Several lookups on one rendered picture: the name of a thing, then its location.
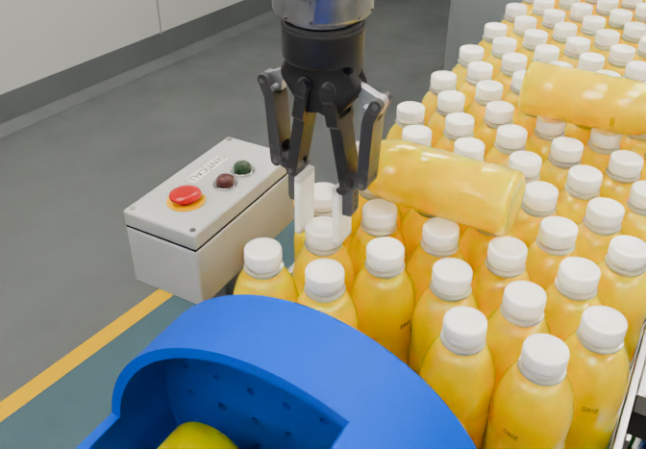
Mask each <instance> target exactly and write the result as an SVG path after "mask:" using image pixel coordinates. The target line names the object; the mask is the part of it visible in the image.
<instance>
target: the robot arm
mask: <svg viewBox="0 0 646 449"><path fill-rule="evenodd" d="M272 9H273V11H274V13H275V14H276V15H278V16H279V17H280V18H281V19H282V20H281V39H282V55H283V57H284V62H283V63H282V66H281V67H278V66H272V67H270V68H269V69H267V70H265V71H264V72H262V74H260V75H259V76H258V83H259V85H260V88H261V92H262V94H263V97H264V104H265V113H266V123H267V133H268V141H269V151H270V160H271V162H272V163H273V164H274V165H276V166H278V165H280V166H282V167H283V168H285V169H286V173H287V174H288V195H289V198H290V199H293V200H294V204H295V233H297V234H302V233H303V232H304V231H305V227H306V224H307V222H308V221H309V220H311V219H313V218H314V166H312V165H308V166H307V167H306V168H305V165H307V164H308V163H309V162H310V161H311V160H309V161H308V159H309V154H310V149H311V139H312V134H313V128H314V122H315V118H316V113H317V112H319V113H321V114H322V115H324V116H325V121H326V126H327V128H329V129H330V133H331V138H332V144H333V149H334V155H335V166H336V172H337V178H338V184H336V185H335V186H334V187H333V188H332V201H333V245H334V246H337V247H338V246H339V245H340V244H341V243H342V242H343V241H344V240H345V239H346V238H347V237H348V236H349V235H350V234H351V221H352V215H353V214H354V213H355V212H356V211H357V209H358V207H359V190H362V191H364V190H366V189H367V188H368V187H369V186H370V185H371V184H372V183H373V182H374V181H375V180H376V179H377V177H378V169H379V160H380V152H381V143H382V134H383V126H384V117H385V112H386V110H387V108H388V106H389V104H390V103H391V101H392V95H391V93H390V92H388V91H383V92H382V93H380V92H379V91H377V90H376V89H374V88H373V87H371V86H369V85H368V84H367V80H366V77H365V74H364V72H363V69H362V62H363V56H364V36H365V20H364V19H365V18H366V17H367V16H368V15H370V14H371V13H372V12H373V9H374V0H272ZM286 85H287V86H288V88H289V89H290V91H291V93H292V94H293V96H294V102H293V108H292V117H293V123H292V130H291V129H290V117H289V105H288V94H287V88H286ZM358 97H360V99H361V109H360V110H361V112H363V113H364V115H363V117H362V121H361V125H360V145H359V155H358V150H357V144H356V138H355V131H354V125H353V117H354V107H353V102H354V101H355V100H356V99H357V98H358Z"/></svg>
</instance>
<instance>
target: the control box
mask: <svg viewBox="0 0 646 449"><path fill-rule="evenodd" d="M219 156H221V157H219ZM218 157H219V158H218ZM223 157H225V159H224V158H223ZM220 158H221V159H220ZM215 159H216V160H215ZM218 159H220V160H218ZM223 159H224V160H223ZM214 160H215V162H218V163H213V162H214ZM221 160H223V161H221ZM240 160H246V161H248V162H249V163H250V164H251V166H252V169H251V171H250V172H248V173H244V174H239V173H235V172H234V170H233V167H234V163H235V162H237V161H240ZM211 163H212V164H211ZM214 164H215V166H213V165H214ZM207 165H208V166H207ZM210 166H213V168H211V167H210ZM201 169H203V170H201ZM205 169H207V170H208V171H207V170H205ZM200 170H201V171H200ZM199 171H200V172H199ZM206 171H207V172H206ZM198 172H199V173H201V174H202V175H200V174H198ZM205 172H206V173H205ZM221 173H229V174H231V175H233V176H234V179H235V183H234V184H233V185H232V186H230V187H219V186H217V185H216V183H215V180H216V177H217V176H218V175H219V174H221ZM197 174H198V175H197ZM191 176H193V177H191ZM194 176H196V177H194ZM190 177H191V178H190ZM197 177H199V178H197ZM189 178H190V179H189ZM191 179H193V180H191ZM194 180H195V181H194ZM185 185H189V186H195V187H199V188H200V189H201V191H202V196H201V198H200V199H199V200H198V201H196V202H194V203H192V204H191V205H187V206H183V205H180V204H175V203H173V202H172V201H170V199H169V193H170V191H171V190H172V189H174V188H175V187H179V186H185ZM124 217H125V223H126V224H127V231H128V237H129V241H130V246H131V252H132V257H133V262H134V268H135V273H136V278H137V280H139V281H142V282H143V283H145V284H148V285H150V286H153V287H157V288H159V289H161V290H164V291H166V292H169V293H171V294H174V295H176V296H179V297H181V298H183V299H186V300H187V301H190V302H192V303H195V304H199V303H201V302H203V301H206V300H209V299H212V297H213V296H214V295H215V294H216V293H217V292H218V291H219V290H220V289H221V288H223V287H224V286H225V285H226V284H227V283H228V282H229V281H230V280H232V279H233V278H234V277H235V275H236V274H237V273H238V272H239V271H240V270H241V269H242V268H243V265H244V262H245V260H244V251H243V250H244V247H245V245H246V244H247V243H248V242H249V241H251V240H253V239H255V238H259V237H269V238H273V239H274V238H275V237H276V236H277V235H278V234H279V233H280V232H281V231H282V230H283V229H284V228H285V227H286V226H287V225H288V224H289V223H290V222H291V221H292V220H293V219H294V209H293V199H290V198H289V195H288V174H287V173H286V169H285V168H283V167H282V166H280V165H278V166H276V165H274V164H273V163H272V162H271V160H270V151H269V148H266V147H263V146H259V145H257V144H253V143H250V142H246V141H242V140H239V139H235V138H232V137H227V138H225V139H224V140H222V141H221V142H220V143H218V144H217V145H215V146H214V147H213V148H212V149H211V150H209V151H208V152H206V153H205V154H204V155H202V156H201V157H199V158H198V159H196V160H195V161H194V162H192V163H190V164H189V165H188V166H186V167H185V168H183V169H182V170H180V171H179V172H178V173H176V174H175V175H173V176H172V177H171V178H169V179H168V180H166V181H165V182H163V183H162V184H161V185H159V186H158V187H156V188H154V189H153V190H152V191H150V192H149V193H147V194H146V195H145V196H143V197H142V198H140V199H139V200H137V201H136V202H135V203H134V204H133V205H131V206H130V207H129V208H127V209H126V210H124Z"/></svg>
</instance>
